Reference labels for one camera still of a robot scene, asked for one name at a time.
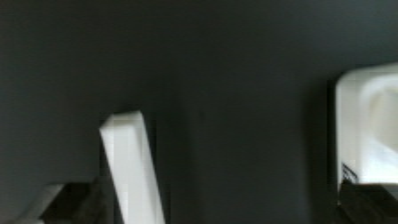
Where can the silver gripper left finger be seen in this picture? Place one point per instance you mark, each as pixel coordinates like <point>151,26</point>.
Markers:
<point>73,203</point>

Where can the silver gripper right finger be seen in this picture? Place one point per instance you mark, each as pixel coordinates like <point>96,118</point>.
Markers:
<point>368,204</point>

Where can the white desk leg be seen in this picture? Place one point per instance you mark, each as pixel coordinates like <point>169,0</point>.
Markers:
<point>366,125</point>
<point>129,162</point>

